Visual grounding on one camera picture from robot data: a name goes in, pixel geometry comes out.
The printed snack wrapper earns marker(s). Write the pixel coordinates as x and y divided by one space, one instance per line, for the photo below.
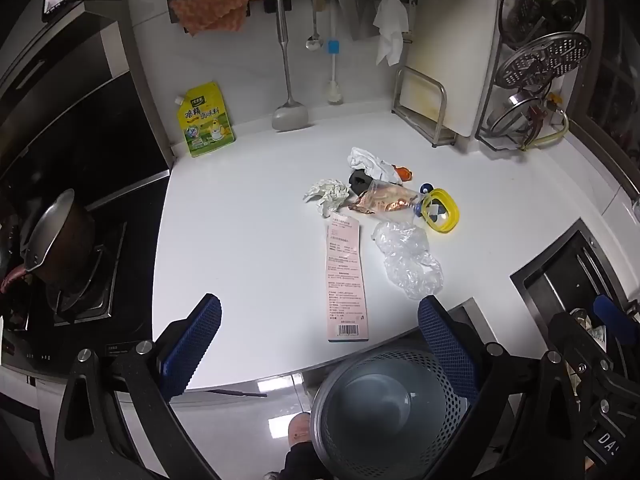
385 200

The white tissue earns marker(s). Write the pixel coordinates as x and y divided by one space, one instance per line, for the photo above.
365 160

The grey perforated plastic basket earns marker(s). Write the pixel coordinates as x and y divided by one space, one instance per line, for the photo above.
350 410

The black range hood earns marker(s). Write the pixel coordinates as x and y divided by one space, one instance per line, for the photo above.
75 125

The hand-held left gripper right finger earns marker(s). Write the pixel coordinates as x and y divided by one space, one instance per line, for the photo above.
447 345

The orange dish cloth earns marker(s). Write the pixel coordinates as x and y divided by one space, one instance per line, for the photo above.
215 10

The yellow seasoning pouch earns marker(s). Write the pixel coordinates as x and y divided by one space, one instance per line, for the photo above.
205 125

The clear plastic bag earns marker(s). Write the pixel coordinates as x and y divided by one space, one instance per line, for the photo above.
405 260

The steel spatula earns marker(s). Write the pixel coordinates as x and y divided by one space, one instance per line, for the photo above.
285 60

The black cloth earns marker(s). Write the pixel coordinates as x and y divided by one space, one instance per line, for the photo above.
360 180

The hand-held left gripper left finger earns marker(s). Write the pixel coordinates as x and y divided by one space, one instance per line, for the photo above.
192 340

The large steel pot lid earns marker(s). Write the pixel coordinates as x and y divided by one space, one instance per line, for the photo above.
540 0

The perforated steel steamer plate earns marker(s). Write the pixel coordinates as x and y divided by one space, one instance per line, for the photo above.
540 62

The pink paper box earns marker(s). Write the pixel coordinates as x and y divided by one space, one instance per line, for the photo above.
345 280

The white brush with blue band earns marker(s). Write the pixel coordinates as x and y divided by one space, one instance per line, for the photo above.
333 47

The small steel ladle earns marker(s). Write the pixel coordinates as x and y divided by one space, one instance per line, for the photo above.
313 42

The orange peel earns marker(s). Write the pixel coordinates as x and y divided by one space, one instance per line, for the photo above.
404 174

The white paper ball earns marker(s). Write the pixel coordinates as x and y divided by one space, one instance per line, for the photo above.
327 192

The small white plastic block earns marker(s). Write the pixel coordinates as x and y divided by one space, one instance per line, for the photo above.
435 208

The brown cooking pot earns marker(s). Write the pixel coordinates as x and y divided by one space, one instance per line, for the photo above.
65 240

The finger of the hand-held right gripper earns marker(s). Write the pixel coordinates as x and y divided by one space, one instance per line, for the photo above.
607 310
570 332

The steel cutting board rack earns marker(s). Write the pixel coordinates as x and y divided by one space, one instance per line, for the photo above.
443 110

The white cutting board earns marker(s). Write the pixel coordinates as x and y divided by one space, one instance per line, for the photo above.
450 35

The white hanging cloth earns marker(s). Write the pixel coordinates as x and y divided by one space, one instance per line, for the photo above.
390 25

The black sink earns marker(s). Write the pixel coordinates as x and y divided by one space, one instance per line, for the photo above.
555 280

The black gas stove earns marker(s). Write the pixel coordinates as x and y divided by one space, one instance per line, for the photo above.
115 310

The brown gas valve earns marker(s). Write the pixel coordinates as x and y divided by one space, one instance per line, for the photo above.
540 115

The dark window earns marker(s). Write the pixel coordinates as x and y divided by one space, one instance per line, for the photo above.
620 100

